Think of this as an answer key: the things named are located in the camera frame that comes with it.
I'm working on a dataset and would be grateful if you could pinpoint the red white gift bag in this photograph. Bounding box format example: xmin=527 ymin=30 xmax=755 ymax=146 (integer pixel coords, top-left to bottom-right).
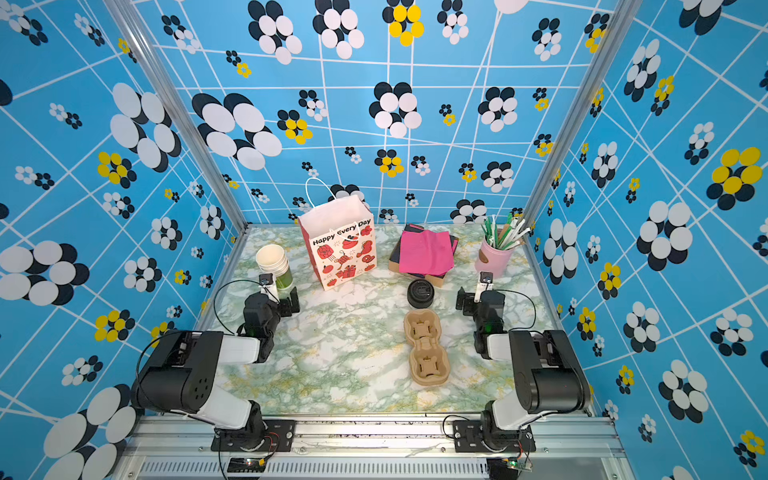
xmin=298 ymin=184 xmax=378 ymax=290

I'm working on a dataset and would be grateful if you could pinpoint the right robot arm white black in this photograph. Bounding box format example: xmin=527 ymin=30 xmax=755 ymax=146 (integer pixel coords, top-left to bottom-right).
xmin=456 ymin=288 xmax=590 ymax=438

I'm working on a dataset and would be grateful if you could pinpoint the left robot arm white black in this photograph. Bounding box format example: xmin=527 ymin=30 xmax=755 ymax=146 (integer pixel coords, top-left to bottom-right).
xmin=132 ymin=288 xmax=300 ymax=442

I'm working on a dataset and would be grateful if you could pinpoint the black lid stack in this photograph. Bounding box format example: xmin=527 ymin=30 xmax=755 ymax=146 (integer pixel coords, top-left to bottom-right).
xmin=407 ymin=279 xmax=435 ymax=309

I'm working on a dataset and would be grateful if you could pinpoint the pink straw holder cup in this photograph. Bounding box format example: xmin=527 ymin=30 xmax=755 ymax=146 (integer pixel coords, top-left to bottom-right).
xmin=474 ymin=239 xmax=514 ymax=280

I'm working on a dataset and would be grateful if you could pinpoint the green white paper cup stack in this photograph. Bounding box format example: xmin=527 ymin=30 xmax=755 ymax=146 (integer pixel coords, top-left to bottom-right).
xmin=256 ymin=244 xmax=294 ymax=298

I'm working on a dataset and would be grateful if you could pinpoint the pink napkin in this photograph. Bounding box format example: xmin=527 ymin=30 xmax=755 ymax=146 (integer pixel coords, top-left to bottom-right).
xmin=399 ymin=230 xmax=454 ymax=276

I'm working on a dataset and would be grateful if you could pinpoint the brown cardboard cup carrier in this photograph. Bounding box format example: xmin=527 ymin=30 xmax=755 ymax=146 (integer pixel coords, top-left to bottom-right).
xmin=404 ymin=309 xmax=451 ymax=387

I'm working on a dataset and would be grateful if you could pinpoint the white green straws bundle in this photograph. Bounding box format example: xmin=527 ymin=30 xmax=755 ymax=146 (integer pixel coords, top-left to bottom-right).
xmin=481 ymin=212 xmax=532 ymax=251

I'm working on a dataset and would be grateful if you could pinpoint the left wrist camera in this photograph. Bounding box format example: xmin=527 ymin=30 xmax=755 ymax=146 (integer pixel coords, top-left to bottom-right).
xmin=258 ymin=273 xmax=279 ymax=303

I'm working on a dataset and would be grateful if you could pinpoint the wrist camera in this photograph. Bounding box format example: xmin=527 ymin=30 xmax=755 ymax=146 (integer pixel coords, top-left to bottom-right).
xmin=474 ymin=271 xmax=493 ymax=303
xmin=258 ymin=273 xmax=279 ymax=303

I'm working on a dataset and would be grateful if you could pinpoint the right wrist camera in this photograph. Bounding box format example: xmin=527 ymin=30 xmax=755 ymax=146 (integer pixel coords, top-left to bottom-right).
xmin=474 ymin=271 xmax=493 ymax=303

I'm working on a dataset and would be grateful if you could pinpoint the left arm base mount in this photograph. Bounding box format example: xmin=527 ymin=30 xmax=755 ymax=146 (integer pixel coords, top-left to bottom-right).
xmin=211 ymin=418 xmax=297 ymax=453

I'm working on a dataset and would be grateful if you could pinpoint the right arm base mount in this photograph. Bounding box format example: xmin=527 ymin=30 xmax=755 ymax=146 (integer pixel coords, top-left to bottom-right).
xmin=449 ymin=418 xmax=536 ymax=456

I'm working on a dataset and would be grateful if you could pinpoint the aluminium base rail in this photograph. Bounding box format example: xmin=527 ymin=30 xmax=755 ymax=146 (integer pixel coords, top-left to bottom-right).
xmin=113 ymin=413 xmax=634 ymax=479

